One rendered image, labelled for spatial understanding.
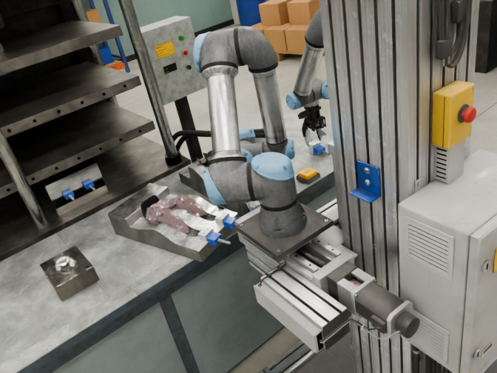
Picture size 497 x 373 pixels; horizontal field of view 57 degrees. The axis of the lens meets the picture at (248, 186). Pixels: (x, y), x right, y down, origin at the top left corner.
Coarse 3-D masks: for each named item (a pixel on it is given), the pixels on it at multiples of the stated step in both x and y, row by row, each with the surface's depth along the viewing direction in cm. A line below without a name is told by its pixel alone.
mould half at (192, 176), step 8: (192, 168) 210; (200, 168) 210; (184, 176) 222; (192, 176) 214; (200, 176) 207; (192, 184) 219; (200, 184) 211; (200, 192) 215; (232, 208) 196; (240, 208) 191; (248, 208) 194; (240, 216) 193
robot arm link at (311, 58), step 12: (312, 24) 165; (312, 36) 166; (312, 48) 170; (312, 60) 175; (300, 72) 183; (312, 72) 180; (300, 84) 187; (312, 84) 187; (288, 96) 194; (300, 96) 192; (312, 96) 196
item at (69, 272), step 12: (72, 252) 181; (48, 264) 177; (60, 264) 178; (72, 264) 177; (84, 264) 173; (48, 276) 171; (60, 276) 169; (72, 276) 168; (84, 276) 170; (96, 276) 173; (60, 288) 165; (72, 288) 168; (84, 288) 171
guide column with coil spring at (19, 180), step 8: (0, 128) 196; (0, 136) 196; (0, 144) 197; (8, 144) 200; (0, 152) 198; (8, 152) 200; (8, 160) 200; (16, 160) 204; (8, 168) 202; (16, 168) 204; (16, 176) 205; (24, 176) 208; (16, 184) 207; (24, 184) 208; (24, 192) 209; (32, 192) 212; (24, 200) 211; (32, 200) 212; (32, 208) 213; (40, 208) 216; (32, 216) 216; (40, 216) 217; (40, 224) 218
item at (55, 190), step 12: (72, 168) 230; (84, 168) 227; (96, 168) 231; (48, 180) 223; (60, 180) 221; (72, 180) 225; (84, 180) 229; (96, 180) 233; (48, 192) 219; (60, 192) 223; (84, 192) 231; (96, 192) 235; (60, 204) 225; (72, 204) 229
